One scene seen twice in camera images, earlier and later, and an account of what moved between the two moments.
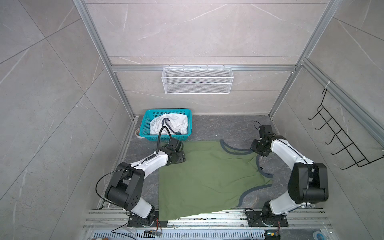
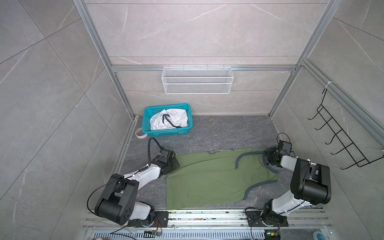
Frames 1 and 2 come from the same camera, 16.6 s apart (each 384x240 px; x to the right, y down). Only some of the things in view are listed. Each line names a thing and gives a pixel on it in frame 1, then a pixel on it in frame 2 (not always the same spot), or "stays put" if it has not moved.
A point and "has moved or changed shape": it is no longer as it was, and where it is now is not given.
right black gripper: (253, 147) → (268, 151)
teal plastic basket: (145, 120) has moved or changed shape
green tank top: (214, 176) has moved or changed shape
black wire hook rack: (358, 158) stays put
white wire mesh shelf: (195, 80) stays put
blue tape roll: (318, 235) stays put
